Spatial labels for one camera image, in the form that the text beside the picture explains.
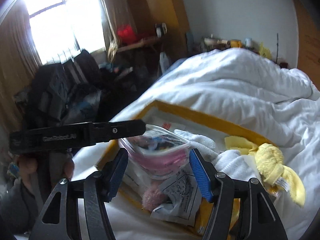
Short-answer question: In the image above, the red plastic bag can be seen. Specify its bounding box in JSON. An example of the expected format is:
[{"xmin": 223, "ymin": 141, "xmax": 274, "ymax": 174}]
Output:
[{"xmin": 117, "ymin": 24, "xmax": 137, "ymax": 44}]

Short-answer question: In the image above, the wooden wardrobe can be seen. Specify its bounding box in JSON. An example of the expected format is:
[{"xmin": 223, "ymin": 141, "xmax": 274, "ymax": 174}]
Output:
[{"xmin": 146, "ymin": 0, "xmax": 190, "ymax": 60}]

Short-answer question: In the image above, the clear pouch with pink items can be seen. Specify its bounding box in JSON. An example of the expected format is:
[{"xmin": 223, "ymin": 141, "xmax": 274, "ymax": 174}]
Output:
[{"xmin": 118, "ymin": 124, "xmax": 190, "ymax": 180}]

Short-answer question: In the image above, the black suitcase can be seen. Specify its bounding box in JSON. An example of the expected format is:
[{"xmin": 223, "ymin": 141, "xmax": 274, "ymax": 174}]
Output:
[{"xmin": 39, "ymin": 49, "xmax": 102, "ymax": 88}]

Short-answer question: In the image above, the wooden side table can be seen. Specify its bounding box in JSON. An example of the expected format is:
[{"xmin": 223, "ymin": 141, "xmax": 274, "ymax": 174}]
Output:
[{"xmin": 116, "ymin": 37, "xmax": 161, "ymax": 53}]

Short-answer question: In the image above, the white knotted towel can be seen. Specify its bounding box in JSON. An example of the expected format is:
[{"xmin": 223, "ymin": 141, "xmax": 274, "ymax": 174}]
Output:
[{"xmin": 174, "ymin": 129, "xmax": 261, "ymax": 181}]

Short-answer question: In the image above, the brown curtain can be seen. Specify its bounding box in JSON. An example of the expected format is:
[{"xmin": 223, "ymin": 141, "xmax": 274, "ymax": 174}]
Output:
[{"xmin": 100, "ymin": 0, "xmax": 136, "ymax": 62}]

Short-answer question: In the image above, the yellow taped cardboard box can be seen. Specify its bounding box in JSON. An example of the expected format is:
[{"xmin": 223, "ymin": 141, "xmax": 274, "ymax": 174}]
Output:
[{"xmin": 96, "ymin": 100, "xmax": 278, "ymax": 239}]

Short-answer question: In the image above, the yellow towel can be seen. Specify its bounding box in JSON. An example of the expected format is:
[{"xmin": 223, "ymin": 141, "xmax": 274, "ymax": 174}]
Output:
[{"xmin": 225, "ymin": 136, "xmax": 306, "ymax": 207}]

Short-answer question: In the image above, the left hand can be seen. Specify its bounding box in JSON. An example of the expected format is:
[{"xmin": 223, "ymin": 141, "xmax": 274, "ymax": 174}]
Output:
[{"xmin": 17, "ymin": 152, "xmax": 75, "ymax": 193}]

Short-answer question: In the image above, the white printed packet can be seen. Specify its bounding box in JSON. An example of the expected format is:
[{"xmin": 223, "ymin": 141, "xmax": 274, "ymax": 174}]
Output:
[{"xmin": 151, "ymin": 164, "xmax": 202, "ymax": 226}]

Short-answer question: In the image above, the yellow snack packet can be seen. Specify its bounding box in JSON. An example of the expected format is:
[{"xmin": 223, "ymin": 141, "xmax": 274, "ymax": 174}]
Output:
[{"xmin": 189, "ymin": 194, "xmax": 240, "ymax": 236}]

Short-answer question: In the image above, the black electric kettle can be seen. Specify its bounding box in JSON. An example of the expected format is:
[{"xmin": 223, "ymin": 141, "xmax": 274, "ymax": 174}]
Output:
[{"xmin": 155, "ymin": 23, "xmax": 168, "ymax": 38}]

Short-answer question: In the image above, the yellow plastic bag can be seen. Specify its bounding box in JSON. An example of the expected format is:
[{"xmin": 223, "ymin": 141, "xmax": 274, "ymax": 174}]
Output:
[{"xmin": 259, "ymin": 42, "xmax": 272, "ymax": 60}]

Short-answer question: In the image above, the yellow pot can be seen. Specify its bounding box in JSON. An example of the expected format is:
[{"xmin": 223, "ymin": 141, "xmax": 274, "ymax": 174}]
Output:
[{"xmin": 230, "ymin": 40, "xmax": 242, "ymax": 48}]

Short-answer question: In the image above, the white duvet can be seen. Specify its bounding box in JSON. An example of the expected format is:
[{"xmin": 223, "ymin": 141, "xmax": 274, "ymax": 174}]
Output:
[{"xmin": 71, "ymin": 47, "xmax": 320, "ymax": 240}]

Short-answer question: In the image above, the white bag red print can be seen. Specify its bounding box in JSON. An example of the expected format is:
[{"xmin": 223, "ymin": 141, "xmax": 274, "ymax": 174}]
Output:
[{"xmin": 142, "ymin": 107, "xmax": 185, "ymax": 132}]

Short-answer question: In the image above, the wooden door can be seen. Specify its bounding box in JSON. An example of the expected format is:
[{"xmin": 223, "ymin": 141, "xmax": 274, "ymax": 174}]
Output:
[{"xmin": 293, "ymin": 0, "xmax": 320, "ymax": 89}]

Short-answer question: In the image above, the pink fluffy plush ball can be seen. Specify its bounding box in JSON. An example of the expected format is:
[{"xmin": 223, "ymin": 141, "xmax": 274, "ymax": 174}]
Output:
[{"xmin": 142, "ymin": 180, "xmax": 168, "ymax": 212}]

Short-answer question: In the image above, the white pan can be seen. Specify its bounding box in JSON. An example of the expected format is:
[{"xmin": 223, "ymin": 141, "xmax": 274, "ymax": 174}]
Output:
[{"xmin": 203, "ymin": 37, "xmax": 228, "ymax": 46}]

